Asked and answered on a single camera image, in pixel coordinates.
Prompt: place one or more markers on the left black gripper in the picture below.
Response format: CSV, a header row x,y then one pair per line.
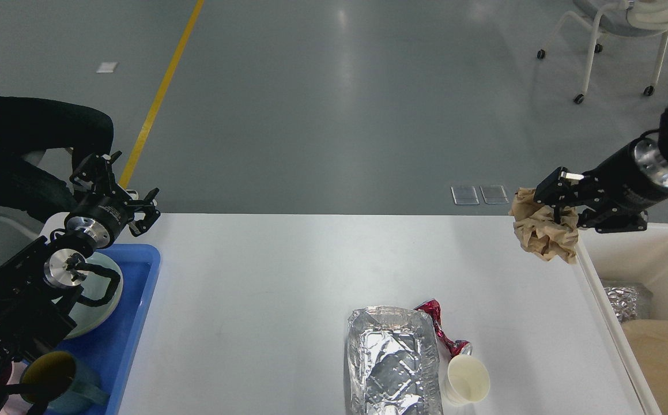
x,y
110,208

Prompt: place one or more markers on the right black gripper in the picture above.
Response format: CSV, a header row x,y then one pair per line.
x,y
618,191

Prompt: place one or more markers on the brown paper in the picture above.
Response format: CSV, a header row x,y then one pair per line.
x,y
536,231

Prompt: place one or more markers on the brown paper bag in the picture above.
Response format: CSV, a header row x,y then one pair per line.
x,y
649,343

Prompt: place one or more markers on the dark teal mug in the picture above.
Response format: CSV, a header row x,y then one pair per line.
x,y
65,383

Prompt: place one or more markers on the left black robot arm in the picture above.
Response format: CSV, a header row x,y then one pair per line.
x,y
40,285

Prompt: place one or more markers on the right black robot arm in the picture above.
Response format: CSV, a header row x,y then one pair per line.
x,y
617,194

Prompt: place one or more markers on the white plastic bin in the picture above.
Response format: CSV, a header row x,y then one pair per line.
x,y
638,257

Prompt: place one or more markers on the clear plastic wrap in bin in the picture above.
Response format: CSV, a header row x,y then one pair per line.
x,y
629,300

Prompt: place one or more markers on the floor outlet plate right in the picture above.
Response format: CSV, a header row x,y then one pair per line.
x,y
494,195

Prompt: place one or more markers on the floor outlet plate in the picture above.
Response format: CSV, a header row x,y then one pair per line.
x,y
494,195
465,195

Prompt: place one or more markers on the person in dark clothes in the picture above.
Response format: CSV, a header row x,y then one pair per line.
x,y
29,124

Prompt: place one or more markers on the floor outlet plate left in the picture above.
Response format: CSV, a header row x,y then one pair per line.
x,y
465,195

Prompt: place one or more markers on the blue plastic tray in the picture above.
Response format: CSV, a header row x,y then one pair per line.
x,y
109,349

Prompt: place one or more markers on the white office chair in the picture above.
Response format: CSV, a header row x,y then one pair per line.
x,y
623,19

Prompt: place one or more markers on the crushed red can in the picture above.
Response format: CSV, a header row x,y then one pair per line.
x,y
432,308

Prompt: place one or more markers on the lower white paper cup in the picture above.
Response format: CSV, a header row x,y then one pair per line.
x,y
466,381

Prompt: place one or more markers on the pink mug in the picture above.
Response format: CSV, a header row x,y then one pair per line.
x,y
13,375

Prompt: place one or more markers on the aluminium foil container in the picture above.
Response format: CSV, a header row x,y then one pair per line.
x,y
393,362

